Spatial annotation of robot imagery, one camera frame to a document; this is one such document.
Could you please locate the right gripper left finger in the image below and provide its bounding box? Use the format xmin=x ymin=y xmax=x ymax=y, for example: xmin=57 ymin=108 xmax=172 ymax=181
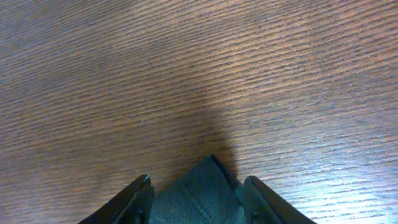
xmin=79 ymin=174 xmax=155 ymax=224

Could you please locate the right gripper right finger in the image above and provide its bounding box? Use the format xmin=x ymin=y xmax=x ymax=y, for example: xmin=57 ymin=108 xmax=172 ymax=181
xmin=243 ymin=175 xmax=315 ymax=224

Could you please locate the dark green t-shirt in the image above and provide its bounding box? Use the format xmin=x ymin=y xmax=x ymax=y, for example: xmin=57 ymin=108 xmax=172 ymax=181
xmin=149 ymin=155 xmax=246 ymax=224

